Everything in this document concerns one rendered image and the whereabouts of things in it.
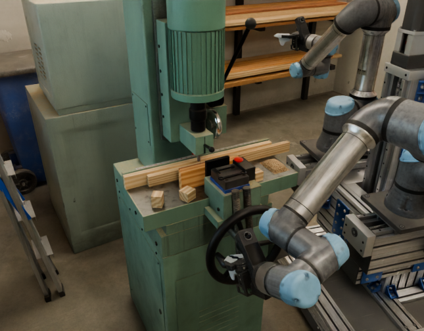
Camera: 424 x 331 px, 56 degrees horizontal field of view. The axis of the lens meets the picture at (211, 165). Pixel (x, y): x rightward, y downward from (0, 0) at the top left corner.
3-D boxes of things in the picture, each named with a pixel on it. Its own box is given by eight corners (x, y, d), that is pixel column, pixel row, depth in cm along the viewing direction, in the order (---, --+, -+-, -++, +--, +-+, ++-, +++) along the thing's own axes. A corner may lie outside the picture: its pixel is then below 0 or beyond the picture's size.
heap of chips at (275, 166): (274, 174, 145) (275, 169, 144) (259, 163, 153) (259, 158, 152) (290, 170, 148) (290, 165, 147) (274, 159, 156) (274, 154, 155)
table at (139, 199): (154, 250, 118) (152, 234, 115) (123, 199, 141) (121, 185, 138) (314, 198, 142) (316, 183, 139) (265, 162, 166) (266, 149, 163)
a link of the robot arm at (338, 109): (316, 125, 181) (320, 96, 174) (338, 119, 187) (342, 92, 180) (336, 134, 172) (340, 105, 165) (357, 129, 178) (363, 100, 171)
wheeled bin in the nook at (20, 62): (9, 202, 290) (-29, 70, 243) (-3, 172, 329) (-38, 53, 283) (95, 178, 321) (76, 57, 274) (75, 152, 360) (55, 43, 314)
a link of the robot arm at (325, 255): (313, 217, 95) (281, 243, 91) (353, 242, 87) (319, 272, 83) (315, 239, 99) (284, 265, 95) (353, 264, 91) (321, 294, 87)
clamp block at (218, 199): (221, 220, 126) (222, 196, 121) (202, 199, 136) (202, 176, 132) (261, 208, 132) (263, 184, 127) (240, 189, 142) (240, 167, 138)
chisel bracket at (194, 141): (196, 160, 137) (195, 137, 133) (179, 144, 148) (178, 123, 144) (214, 155, 140) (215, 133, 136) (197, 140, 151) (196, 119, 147)
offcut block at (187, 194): (187, 194, 134) (187, 185, 132) (196, 198, 132) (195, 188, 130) (179, 199, 131) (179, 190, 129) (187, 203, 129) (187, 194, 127)
